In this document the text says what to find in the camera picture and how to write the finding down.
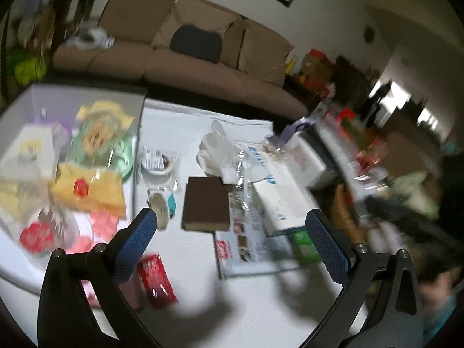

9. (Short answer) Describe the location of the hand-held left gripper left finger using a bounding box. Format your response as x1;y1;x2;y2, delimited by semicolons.
37;208;164;348

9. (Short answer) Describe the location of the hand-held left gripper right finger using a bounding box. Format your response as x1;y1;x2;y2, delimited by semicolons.
305;208;425;348

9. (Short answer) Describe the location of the pile of pink foam pieces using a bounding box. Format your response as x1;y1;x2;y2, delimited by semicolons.
67;208;144;310

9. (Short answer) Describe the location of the white and blue carton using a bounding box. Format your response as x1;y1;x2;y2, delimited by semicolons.
252;179;316;236

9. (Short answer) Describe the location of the black storage box white inside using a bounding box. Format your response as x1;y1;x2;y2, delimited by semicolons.
0;83;147;294

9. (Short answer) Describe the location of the red foil packet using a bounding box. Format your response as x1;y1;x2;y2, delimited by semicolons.
138;253;179;309

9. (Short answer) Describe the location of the brown cardboard box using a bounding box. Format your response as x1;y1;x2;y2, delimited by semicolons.
384;130;443;178

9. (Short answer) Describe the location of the yellow packet with red label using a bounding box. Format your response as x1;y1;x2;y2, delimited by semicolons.
52;163;127;218

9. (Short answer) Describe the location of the printed booklet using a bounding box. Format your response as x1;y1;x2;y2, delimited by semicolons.
214;188;320;280

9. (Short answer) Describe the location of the brown flat box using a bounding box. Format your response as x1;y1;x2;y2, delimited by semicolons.
181;176;231;232

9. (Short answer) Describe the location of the white tape roll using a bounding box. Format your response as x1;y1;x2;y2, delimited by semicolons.
139;146;180;182

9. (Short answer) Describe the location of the white tissue box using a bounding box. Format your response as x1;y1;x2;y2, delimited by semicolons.
286;134;329;189

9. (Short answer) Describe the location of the clear bag with red round label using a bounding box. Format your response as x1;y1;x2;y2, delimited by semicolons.
18;210;78;262

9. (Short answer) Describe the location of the green and yellow printed packet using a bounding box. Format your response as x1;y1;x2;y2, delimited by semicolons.
70;101;136;182

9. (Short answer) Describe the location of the crumpled clear plastic bag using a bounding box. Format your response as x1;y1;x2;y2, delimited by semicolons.
197;119;251;180

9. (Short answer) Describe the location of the white packet with yellow print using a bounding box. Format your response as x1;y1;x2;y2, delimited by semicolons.
0;123;60;178

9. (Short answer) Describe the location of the orange cardboard box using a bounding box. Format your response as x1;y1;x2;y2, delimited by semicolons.
299;49;334;84

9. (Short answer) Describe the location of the brown sofa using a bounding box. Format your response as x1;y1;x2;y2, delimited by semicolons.
52;0;309;117

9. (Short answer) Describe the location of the tan sofa pillow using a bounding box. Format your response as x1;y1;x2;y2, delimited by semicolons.
237;20;294;88
151;0;242;69

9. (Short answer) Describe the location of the dark cushion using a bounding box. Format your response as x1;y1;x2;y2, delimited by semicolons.
170;25;222;62

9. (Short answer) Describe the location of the white plastic bag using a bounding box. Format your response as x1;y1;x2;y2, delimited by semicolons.
67;25;115;49

